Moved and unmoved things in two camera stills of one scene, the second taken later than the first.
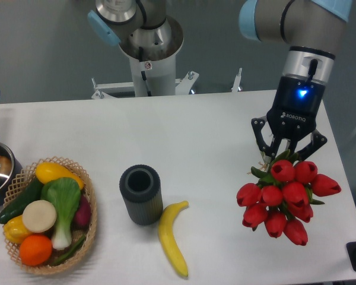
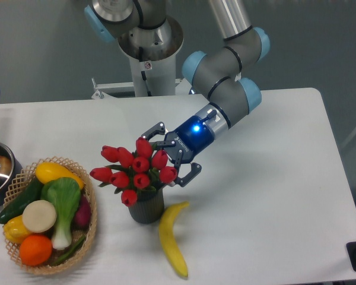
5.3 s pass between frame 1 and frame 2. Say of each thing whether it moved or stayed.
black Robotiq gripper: moved
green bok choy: stayed
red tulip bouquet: moved
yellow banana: stayed
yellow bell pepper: stayed
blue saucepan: stayed
